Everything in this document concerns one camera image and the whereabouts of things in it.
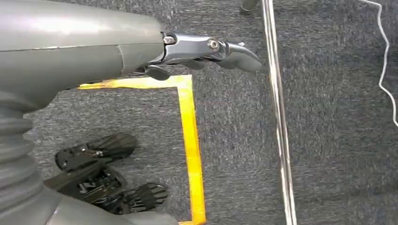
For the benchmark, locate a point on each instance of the yellow tape marking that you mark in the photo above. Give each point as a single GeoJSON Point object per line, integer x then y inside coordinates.
{"type": "Point", "coordinates": [191, 149]}

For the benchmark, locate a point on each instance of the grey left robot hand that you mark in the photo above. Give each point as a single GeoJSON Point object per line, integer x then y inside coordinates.
{"type": "Point", "coordinates": [68, 46]}

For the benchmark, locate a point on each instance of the black robot foot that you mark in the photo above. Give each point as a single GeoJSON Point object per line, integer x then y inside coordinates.
{"type": "Point", "coordinates": [99, 150]}
{"type": "Point", "coordinates": [140, 197]}

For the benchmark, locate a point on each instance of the steel bench edge rail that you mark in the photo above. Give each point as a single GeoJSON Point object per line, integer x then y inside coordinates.
{"type": "Point", "coordinates": [280, 118]}

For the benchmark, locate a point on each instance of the ribbed grey left arm sleeve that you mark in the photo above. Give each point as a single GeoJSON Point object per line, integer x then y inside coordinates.
{"type": "Point", "coordinates": [18, 161]}

